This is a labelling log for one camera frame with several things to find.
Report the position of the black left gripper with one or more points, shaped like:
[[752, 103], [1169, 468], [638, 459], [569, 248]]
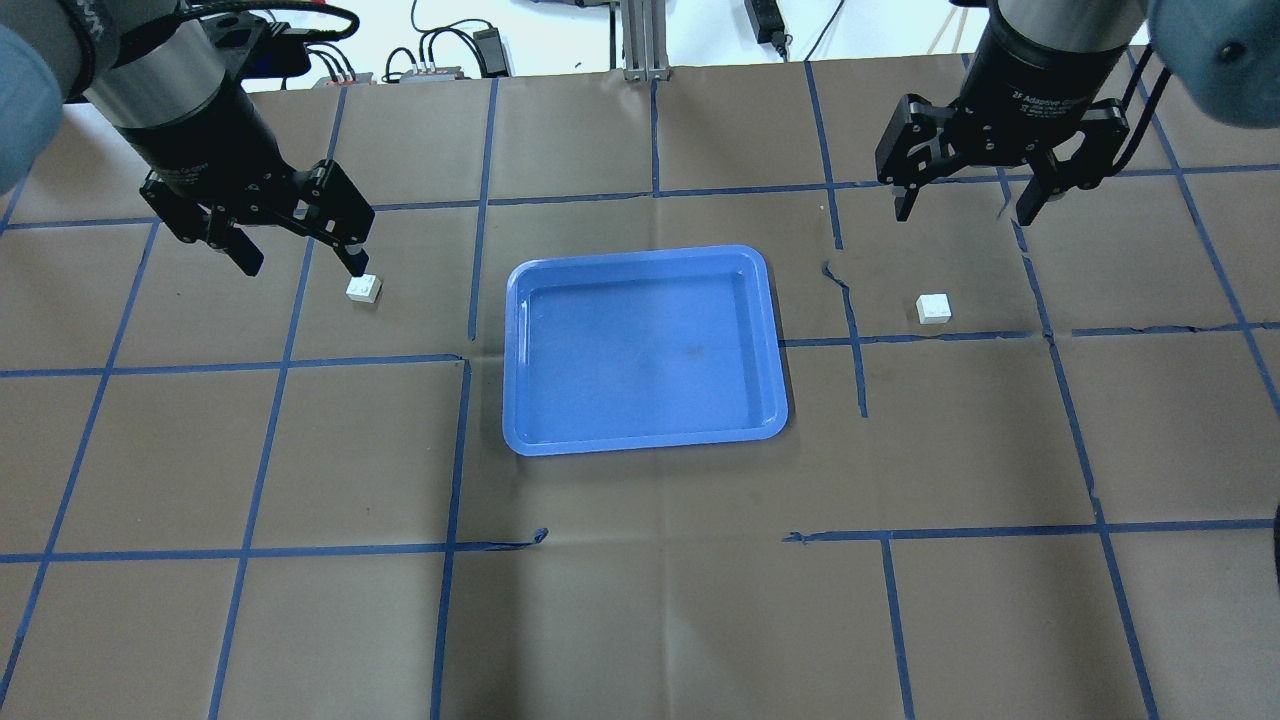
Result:
[[197, 142]]

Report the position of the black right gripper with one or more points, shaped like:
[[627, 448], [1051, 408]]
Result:
[[1035, 72]]

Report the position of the white block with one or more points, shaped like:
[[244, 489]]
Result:
[[364, 289]]

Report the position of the white block near right arm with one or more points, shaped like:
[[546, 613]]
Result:
[[933, 309]]

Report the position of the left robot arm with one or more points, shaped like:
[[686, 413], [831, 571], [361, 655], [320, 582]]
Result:
[[55, 52]]

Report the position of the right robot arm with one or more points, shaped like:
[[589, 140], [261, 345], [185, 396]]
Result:
[[1224, 53]]

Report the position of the blue plastic tray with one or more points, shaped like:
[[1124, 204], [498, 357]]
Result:
[[646, 349]]

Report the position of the black power adapter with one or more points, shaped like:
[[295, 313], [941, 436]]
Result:
[[493, 59]]

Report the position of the brown paper table cover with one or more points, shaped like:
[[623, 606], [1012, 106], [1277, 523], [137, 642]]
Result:
[[232, 497]]

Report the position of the aluminium frame post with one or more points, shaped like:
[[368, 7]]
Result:
[[644, 40]]

